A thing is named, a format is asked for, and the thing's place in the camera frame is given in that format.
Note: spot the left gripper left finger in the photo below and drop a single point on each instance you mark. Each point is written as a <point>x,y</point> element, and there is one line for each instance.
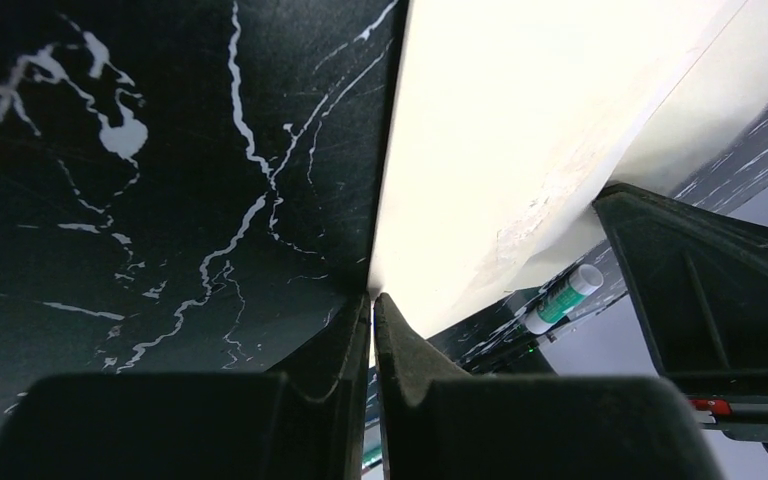
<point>301,419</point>

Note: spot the green white glue stick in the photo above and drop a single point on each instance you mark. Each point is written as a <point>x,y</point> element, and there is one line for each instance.
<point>568,293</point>

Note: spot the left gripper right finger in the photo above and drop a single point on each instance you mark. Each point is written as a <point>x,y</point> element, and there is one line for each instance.
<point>441,422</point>

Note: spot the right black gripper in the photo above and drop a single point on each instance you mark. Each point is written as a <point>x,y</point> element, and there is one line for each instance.
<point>698,282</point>

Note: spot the cream envelope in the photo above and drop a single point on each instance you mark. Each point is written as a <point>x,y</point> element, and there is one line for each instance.
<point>511,116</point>

